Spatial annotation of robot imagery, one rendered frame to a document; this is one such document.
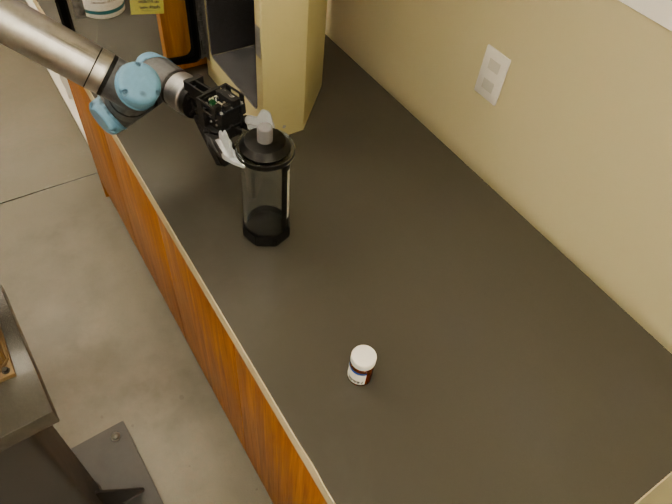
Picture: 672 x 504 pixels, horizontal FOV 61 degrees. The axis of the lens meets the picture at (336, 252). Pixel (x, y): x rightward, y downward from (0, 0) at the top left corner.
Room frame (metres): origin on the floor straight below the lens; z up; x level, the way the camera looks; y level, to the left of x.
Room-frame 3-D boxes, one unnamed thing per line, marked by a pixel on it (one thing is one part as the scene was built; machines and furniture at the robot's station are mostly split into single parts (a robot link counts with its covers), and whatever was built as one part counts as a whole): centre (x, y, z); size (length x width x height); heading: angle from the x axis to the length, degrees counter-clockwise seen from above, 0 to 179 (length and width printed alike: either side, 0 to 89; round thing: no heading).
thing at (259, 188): (0.79, 0.15, 1.06); 0.11 x 0.11 x 0.21
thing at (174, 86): (0.93, 0.33, 1.16); 0.08 x 0.05 x 0.08; 143
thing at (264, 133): (0.79, 0.15, 1.18); 0.09 x 0.09 x 0.07
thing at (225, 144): (0.78, 0.21, 1.17); 0.09 x 0.03 x 0.06; 29
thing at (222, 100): (0.88, 0.27, 1.17); 0.12 x 0.08 x 0.09; 53
